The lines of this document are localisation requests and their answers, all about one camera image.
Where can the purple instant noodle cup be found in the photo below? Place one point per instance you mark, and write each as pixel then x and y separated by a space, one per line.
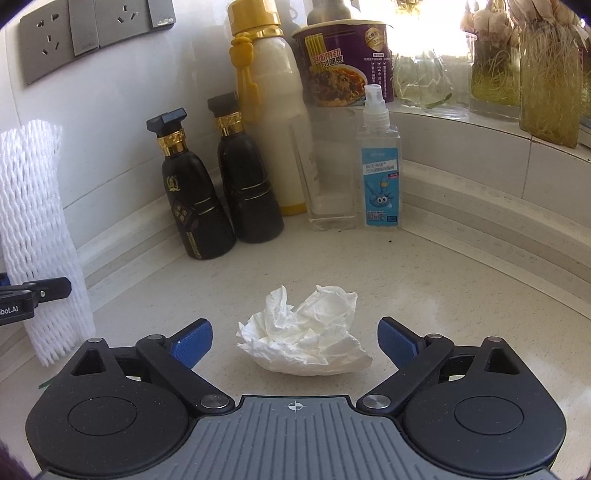
pixel 346 64

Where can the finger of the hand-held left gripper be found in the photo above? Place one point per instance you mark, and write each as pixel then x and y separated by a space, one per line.
pixel 51 288

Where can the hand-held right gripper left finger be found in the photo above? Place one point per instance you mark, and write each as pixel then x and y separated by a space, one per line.
pixel 194 344

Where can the clear spray bottle blue label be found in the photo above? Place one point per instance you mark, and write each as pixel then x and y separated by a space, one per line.
pixel 381 175

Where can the grey wall socket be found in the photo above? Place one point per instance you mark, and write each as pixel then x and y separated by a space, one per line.
pixel 46 37
pixel 134 18

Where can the clear square glass bottle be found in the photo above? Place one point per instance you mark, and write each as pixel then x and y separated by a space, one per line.
pixel 330 180

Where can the grey wall switch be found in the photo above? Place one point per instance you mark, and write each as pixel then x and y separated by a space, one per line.
pixel 83 25

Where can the white foam net sleeve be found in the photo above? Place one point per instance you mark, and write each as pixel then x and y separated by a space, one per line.
pixel 37 221

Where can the glass jar of sprouting garlic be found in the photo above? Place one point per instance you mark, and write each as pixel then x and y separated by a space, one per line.
pixel 425 78
pixel 549 78
pixel 494 74

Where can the white bottle yellow cap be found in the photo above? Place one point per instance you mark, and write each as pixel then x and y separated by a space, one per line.
pixel 272 115

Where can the steel bottle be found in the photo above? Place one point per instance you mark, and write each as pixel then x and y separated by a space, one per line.
pixel 332 9

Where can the black bottle gold collar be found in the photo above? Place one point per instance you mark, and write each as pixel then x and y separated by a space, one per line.
pixel 194 194
pixel 249 184

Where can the white tissue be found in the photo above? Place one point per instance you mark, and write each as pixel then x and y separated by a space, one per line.
pixel 304 334

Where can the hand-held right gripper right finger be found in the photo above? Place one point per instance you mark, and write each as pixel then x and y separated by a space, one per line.
pixel 392 344

